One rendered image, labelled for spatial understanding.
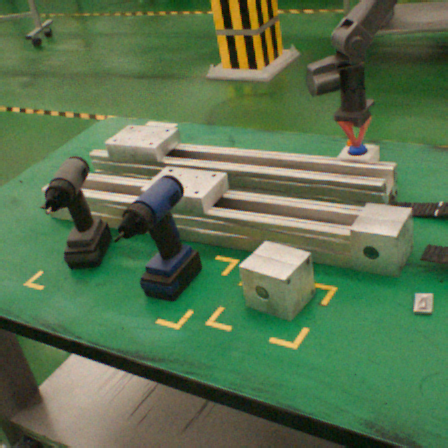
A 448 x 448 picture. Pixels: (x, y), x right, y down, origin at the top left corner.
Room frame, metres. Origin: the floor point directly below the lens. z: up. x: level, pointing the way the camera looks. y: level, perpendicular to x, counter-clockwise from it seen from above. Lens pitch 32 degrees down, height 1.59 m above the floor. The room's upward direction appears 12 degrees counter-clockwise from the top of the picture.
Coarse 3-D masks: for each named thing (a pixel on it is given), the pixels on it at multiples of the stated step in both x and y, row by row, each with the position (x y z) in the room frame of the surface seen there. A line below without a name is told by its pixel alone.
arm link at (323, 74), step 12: (348, 48) 1.41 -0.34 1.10; (360, 48) 1.40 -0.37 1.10; (324, 60) 1.44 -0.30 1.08; (336, 60) 1.42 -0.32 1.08; (348, 60) 1.41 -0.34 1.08; (360, 60) 1.40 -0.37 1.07; (312, 72) 1.41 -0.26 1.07; (324, 72) 1.41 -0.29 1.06; (336, 72) 1.41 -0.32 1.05; (312, 84) 1.41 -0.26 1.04; (324, 84) 1.40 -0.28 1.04; (336, 84) 1.40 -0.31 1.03; (312, 96) 1.42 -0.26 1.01
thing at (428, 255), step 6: (426, 246) 1.05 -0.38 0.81; (432, 246) 1.05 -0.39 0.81; (438, 246) 1.04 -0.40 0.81; (444, 246) 1.04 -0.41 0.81; (426, 252) 1.03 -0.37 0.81; (432, 252) 1.03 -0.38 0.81; (438, 252) 1.02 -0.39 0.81; (444, 252) 1.02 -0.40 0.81; (426, 258) 1.02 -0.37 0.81; (432, 258) 1.01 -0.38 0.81; (438, 258) 1.01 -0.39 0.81; (444, 258) 1.00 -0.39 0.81
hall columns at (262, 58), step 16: (224, 0) 4.52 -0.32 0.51; (240, 0) 4.45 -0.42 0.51; (256, 0) 4.44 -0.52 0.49; (272, 0) 4.61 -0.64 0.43; (224, 16) 4.54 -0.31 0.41; (240, 16) 4.46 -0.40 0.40; (256, 16) 4.42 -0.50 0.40; (272, 16) 4.58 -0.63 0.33; (224, 32) 4.55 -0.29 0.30; (240, 32) 4.47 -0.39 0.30; (256, 32) 4.40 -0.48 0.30; (272, 32) 4.56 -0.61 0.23; (224, 48) 4.56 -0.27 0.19; (240, 48) 4.49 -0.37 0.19; (256, 48) 4.41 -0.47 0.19; (272, 48) 4.54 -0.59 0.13; (224, 64) 4.58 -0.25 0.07; (240, 64) 4.50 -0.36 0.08; (256, 64) 4.42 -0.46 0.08
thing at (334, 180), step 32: (96, 160) 1.69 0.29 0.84; (128, 160) 1.61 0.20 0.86; (160, 160) 1.56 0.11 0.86; (192, 160) 1.52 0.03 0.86; (224, 160) 1.53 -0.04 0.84; (256, 160) 1.48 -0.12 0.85; (288, 160) 1.43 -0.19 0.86; (320, 160) 1.39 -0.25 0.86; (352, 160) 1.36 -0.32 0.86; (256, 192) 1.40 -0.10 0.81; (288, 192) 1.37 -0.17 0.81; (320, 192) 1.31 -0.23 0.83; (352, 192) 1.26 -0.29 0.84; (384, 192) 1.24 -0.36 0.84
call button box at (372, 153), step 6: (366, 144) 1.47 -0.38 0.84; (348, 150) 1.45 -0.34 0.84; (366, 150) 1.43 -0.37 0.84; (372, 150) 1.43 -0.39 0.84; (378, 150) 1.44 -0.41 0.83; (342, 156) 1.43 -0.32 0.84; (348, 156) 1.43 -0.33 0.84; (354, 156) 1.42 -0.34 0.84; (360, 156) 1.41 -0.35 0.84; (366, 156) 1.41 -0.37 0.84; (372, 156) 1.41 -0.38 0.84; (378, 156) 1.44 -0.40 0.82
